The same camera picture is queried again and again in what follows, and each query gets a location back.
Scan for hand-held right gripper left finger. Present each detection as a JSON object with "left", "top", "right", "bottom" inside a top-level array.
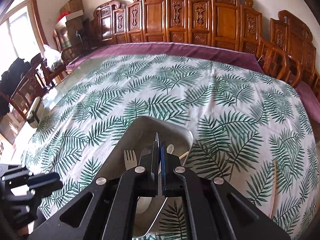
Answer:
[{"left": 29, "top": 141, "right": 160, "bottom": 240}]

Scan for white and red box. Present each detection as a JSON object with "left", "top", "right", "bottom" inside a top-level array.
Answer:
[{"left": 55, "top": 10, "right": 84, "bottom": 28}]

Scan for purple armchair cushion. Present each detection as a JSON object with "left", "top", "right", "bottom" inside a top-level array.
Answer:
[{"left": 295, "top": 80, "right": 320, "bottom": 120}]

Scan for brown cardboard box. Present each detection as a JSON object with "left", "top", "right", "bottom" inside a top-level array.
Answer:
[{"left": 59, "top": 0, "right": 84, "bottom": 18}]

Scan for pale fork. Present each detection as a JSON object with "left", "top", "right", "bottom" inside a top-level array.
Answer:
[{"left": 124, "top": 149, "right": 137, "bottom": 171}]

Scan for carved wooden sofa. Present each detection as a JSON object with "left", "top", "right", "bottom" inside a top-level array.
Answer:
[{"left": 52, "top": 0, "right": 302, "bottom": 88}]

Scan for carved wooden armchair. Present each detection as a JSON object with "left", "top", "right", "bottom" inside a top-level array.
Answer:
[{"left": 270, "top": 10, "right": 320, "bottom": 98}]

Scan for dark wooden chair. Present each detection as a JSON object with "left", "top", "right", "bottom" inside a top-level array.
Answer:
[{"left": 0, "top": 55, "right": 57, "bottom": 120}]

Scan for cream box with black band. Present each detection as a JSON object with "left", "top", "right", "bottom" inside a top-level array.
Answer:
[{"left": 26, "top": 97, "right": 45, "bottom": 128}]

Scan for purple sofa cushion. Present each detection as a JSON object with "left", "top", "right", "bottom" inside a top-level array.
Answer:
[{"left": 66, "top": 42, "right": 265, "bottom": 74}]

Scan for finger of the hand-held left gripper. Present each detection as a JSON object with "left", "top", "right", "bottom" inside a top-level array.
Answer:
[{"left": 27, "top": 171, "right": 63, "bottom": 193}]

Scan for black jacket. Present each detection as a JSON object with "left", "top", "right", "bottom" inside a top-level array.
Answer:
[{"left": 0, "top": 57, "right": 32, "bottom": 117}]

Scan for wooden window frame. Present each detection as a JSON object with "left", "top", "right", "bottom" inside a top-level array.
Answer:
[{"left": 0, "top": 0, "right": 49, "bottom": 63}]

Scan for rectangular metal tray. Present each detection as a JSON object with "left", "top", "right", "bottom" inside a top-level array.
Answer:
[{"left": 96, "top": 116, "right": 193, "bottom": 238}]

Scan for clear plastic bag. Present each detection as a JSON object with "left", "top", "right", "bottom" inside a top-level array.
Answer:
[{"left": 43, "top": 44, "right": 63, "bottom": 72}]

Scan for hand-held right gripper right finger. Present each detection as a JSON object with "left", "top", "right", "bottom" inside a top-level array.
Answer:
[{"left": 160, "top": 141, "right": 292, "bottom": 240}]

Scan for leaf print tablecloth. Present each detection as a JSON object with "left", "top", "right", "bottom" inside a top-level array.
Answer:
[{"left": 20, "top": 54, "right": 317, "bottom": 240}]

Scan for wooden chopstick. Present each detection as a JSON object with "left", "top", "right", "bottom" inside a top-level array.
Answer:
[
  {"left": 179, "top": 151, "right": 190, "bottom": 167},
  {"left": 269, "top": 160, "right": 277, "bottom": 218}
]

